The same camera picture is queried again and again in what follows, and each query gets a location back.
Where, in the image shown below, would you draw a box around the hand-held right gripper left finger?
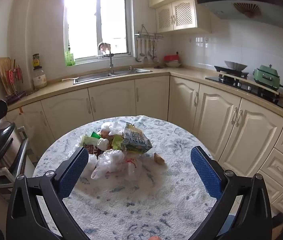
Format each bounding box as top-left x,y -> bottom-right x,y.
6,146 -> 89,240

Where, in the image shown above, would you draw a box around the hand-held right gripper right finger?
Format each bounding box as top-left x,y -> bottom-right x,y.
190,145 -> 273,240

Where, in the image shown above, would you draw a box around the pale green snack packet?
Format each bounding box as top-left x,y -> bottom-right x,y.
80,131 -> 102,155

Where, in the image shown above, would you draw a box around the thin clear plastic film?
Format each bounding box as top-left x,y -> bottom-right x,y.
74,140 -> 87,153

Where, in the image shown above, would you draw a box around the dark purple tray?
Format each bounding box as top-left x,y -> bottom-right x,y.
5,91 -> 27,105

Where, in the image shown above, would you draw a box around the clear plastic bag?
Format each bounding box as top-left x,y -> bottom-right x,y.
91,149 -> 143,180

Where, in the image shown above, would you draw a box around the wooden cutting board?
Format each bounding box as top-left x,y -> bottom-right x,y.
0,57 -> 16,96

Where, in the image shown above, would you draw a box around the white crumpled tissue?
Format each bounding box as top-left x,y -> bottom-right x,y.
100,121 -> 126,137
97,138 -> 110,151

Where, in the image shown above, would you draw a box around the small ginger piece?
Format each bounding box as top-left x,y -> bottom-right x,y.
153,152 -> 165,164

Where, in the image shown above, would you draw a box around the glass jar beige contents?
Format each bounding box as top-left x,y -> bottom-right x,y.
33,66 -> 48,89

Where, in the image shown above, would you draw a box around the yellow black small bottle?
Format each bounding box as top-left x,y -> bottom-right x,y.
32,53 -> 42,69

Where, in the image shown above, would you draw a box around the beige kitchen countertop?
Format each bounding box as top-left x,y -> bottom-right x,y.
7,66 -> 283,123

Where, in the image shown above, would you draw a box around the round table, blue-white cloth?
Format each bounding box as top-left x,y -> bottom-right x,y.
33,115 -> 242,240

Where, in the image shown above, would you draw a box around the green-yellow snack bag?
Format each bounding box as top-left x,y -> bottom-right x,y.
120,122 -> 153,154

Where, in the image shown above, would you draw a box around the green dish soap bottle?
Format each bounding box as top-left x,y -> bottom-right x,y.
65,47 -> 76,67

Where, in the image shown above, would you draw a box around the black gas stove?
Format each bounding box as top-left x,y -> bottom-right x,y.
205,66 -> 283,108

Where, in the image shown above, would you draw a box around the stainless steel sink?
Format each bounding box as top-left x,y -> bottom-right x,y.
73,66 -> 153,85

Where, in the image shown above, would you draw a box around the pale wooden board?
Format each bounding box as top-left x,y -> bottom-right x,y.
219,71 -> 281,97

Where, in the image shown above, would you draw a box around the steel wok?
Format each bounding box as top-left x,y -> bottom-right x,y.
224,60 -> 248,72

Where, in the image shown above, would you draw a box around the green electric cooker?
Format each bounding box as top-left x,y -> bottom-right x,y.
253,64 -> 282,90

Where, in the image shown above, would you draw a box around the steel faucet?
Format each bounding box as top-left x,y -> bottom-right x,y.
103,52 -> 114,75

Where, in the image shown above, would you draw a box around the red plastic container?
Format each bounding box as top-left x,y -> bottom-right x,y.
164,54 -> 181,63

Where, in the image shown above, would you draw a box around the steel spoon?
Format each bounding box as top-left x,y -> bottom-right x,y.
152,40 -> 159,64

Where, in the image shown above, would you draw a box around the brown crumpled rag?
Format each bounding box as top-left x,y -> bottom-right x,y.
98,42 -> 111,55

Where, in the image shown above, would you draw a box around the grey range hood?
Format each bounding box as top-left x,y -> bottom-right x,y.
196,0 -> 283,29

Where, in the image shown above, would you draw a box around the red wire holder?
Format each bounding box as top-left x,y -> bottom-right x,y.
8,64 -> 23,87

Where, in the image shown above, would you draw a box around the steel utensil rail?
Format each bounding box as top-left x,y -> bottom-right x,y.
135,24 -> 164,40

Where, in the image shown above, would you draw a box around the lattice door wall cabinet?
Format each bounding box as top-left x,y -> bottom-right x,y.
156,0 -> 211,33

